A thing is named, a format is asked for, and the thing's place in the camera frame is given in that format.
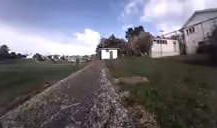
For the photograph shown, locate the row of distant houses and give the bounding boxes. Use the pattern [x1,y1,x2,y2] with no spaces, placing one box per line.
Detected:
[24,53,97,64]

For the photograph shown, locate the grey gravel-edged path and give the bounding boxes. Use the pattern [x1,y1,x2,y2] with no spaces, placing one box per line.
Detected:
[0,59,137,128]

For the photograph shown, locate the large pale building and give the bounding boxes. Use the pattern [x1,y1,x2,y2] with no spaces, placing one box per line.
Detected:
[179,7,217,56]

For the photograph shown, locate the pale path edging kerb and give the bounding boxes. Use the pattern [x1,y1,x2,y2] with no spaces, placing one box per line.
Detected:
[0,63,94,122]

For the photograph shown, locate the distant dark trees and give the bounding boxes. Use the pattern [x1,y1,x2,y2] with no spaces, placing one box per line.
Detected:
[0,44,27,62]

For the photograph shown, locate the dark bush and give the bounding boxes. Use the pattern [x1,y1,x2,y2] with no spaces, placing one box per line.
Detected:
[195,26,217,66]

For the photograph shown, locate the white low building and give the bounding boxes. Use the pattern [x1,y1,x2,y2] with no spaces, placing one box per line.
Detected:
[150,37,181,59]

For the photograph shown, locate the clump of dark trees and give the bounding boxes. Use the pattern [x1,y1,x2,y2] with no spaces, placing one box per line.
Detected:
[95,25,154,58]

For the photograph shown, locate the small white shed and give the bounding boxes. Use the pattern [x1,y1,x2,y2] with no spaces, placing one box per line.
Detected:
[98,47,120,61]

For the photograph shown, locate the flat grass field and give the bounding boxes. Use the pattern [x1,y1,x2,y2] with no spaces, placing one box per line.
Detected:
[0,59,94,116]

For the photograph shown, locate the grass bank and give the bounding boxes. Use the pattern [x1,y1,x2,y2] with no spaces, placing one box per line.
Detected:
[104,53,217,128]

